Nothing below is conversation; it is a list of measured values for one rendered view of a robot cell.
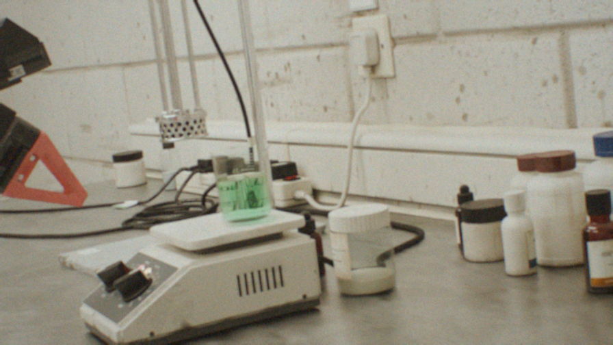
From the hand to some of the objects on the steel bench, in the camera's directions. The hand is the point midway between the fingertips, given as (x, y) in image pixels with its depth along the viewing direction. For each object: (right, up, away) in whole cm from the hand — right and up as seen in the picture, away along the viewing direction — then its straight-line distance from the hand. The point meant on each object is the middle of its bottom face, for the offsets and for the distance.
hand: (73, 195), depth 104 cm
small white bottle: (+43, -8, +3) cm, 44 cm away
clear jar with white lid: (+28, -9, +4) cm, 30 cm away
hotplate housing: (+13, -12, +1) cm, 18 cm away
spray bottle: (-2, 0, +97) cm, 97 cm away
